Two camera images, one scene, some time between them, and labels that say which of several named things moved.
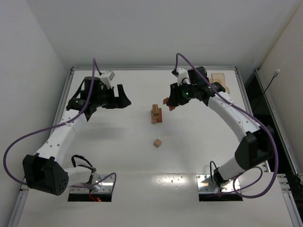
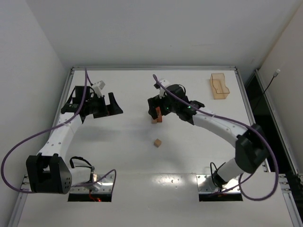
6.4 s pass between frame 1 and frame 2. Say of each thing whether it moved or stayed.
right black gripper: moved
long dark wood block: stayed
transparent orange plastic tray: stayed
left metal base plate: stayed
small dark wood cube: moved
